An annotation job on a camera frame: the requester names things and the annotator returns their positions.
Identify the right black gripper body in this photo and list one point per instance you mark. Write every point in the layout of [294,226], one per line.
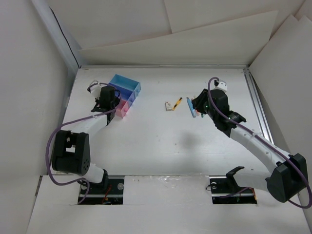
[202,106]

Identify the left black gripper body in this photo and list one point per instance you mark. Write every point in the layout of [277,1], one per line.
[97,99]

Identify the light blue utility knife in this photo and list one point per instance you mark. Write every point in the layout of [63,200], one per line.
[192,110]

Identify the yellow utility knife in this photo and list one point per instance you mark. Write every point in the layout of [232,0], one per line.
[177,103]

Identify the white boxed eraser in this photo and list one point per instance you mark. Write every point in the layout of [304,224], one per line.
[168,106]

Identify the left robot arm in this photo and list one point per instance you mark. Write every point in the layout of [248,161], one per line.
[72,152]

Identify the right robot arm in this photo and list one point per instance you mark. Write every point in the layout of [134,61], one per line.
[286,173]

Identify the pink drawer box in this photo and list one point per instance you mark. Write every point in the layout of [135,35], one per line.
[122,109]

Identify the light blue drawer box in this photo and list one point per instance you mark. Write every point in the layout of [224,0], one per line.
[126,83]

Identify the dark blue drawer box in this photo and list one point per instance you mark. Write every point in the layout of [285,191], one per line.
[126,94]

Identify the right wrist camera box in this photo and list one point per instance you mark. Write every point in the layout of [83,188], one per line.
[220,85]

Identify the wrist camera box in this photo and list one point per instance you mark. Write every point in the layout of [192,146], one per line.
[94,88]
[220,85]

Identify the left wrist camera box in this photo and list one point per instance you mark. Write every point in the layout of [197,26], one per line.
[94,88]

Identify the aluminium rail right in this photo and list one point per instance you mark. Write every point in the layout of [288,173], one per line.
[261,117]

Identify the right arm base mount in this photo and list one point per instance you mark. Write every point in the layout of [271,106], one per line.
[225,190]

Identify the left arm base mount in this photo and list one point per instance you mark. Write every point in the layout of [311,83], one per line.
[112,195]

